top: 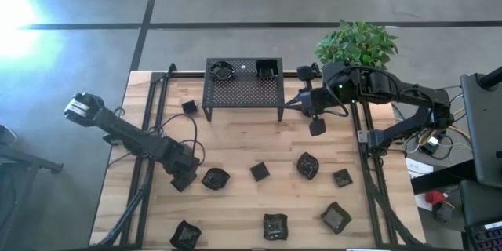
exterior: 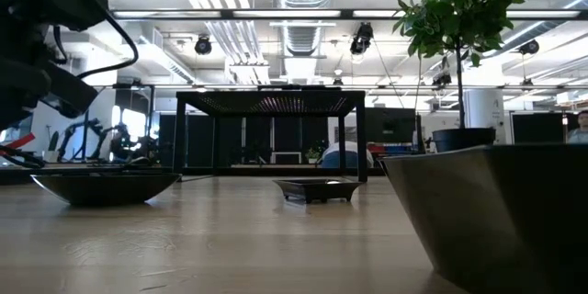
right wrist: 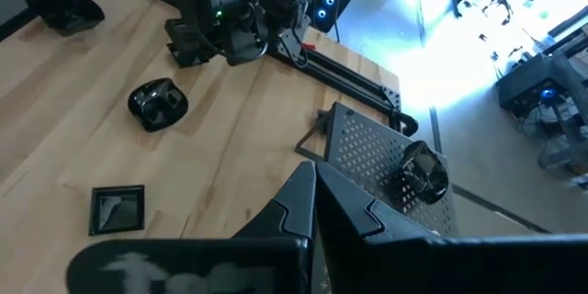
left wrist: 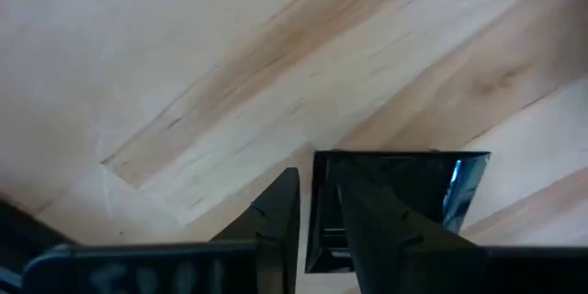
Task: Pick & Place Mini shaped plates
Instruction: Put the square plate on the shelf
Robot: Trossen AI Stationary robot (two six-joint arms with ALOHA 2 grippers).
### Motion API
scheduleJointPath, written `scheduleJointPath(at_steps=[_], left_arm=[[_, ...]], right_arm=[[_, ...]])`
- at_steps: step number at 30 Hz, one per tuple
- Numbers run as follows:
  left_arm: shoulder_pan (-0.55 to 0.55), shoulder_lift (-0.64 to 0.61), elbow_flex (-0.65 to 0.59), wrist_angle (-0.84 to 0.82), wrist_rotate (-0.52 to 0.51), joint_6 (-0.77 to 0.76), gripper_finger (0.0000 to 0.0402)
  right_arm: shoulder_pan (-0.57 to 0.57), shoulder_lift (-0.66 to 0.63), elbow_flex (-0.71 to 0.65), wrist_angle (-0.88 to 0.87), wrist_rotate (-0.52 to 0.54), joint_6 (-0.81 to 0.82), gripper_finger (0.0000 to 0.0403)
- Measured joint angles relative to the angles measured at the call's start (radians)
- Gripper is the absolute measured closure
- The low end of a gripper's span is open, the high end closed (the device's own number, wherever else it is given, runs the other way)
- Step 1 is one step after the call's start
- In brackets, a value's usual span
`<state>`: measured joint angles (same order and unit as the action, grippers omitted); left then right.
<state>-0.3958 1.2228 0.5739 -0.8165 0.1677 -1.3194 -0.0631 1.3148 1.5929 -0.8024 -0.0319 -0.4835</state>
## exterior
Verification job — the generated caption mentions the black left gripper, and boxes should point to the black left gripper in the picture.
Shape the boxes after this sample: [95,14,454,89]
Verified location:
[0,31,100,130]

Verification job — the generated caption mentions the black perforated metal shelf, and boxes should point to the black perforated metal shelf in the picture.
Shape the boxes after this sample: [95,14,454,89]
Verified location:
[173,89,369,184]

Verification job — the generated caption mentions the black aluminium rig frame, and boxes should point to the black aluminium rig frame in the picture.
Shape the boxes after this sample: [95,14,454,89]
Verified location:
[0,7,588,186]

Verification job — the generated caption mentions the person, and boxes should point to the person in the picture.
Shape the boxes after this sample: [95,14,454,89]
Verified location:
[320,141,375,170]
[567,109,588,145]

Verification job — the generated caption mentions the small background green plant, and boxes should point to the small background green plant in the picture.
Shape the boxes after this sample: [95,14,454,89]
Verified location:
[305,140,329,165]

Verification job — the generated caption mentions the black background screen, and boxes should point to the black background screen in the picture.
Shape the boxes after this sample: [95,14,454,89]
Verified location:
[510,112,569,145]
[366,107,417,144]

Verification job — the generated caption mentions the black wavy square plate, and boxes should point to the black wavy square plate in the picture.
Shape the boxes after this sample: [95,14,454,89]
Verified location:
[379,143,588,294]

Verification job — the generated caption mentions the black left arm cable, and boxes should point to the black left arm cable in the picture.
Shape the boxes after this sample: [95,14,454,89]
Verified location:
[51,0,141,80]

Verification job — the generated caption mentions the black pot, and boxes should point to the black pot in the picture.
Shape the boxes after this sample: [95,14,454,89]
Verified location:
[30,172,183,208]

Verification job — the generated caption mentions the black ceiling spotlight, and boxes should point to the black ceiling spotlight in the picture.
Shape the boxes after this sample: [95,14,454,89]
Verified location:
[349,21,375,56]
[193,34,214,56]
[431,69,454,87]
[518,39,541,56]

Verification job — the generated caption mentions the white round column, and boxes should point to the white round column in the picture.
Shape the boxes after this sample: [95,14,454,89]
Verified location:
[463,87,507,146]

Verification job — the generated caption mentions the green potted plant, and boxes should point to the green potted plant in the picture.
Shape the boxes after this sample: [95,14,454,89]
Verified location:
[392,0,527,153]

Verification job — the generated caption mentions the small black square plate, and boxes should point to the small black square plate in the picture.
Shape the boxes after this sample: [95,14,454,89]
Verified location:
[273,177,365,205]

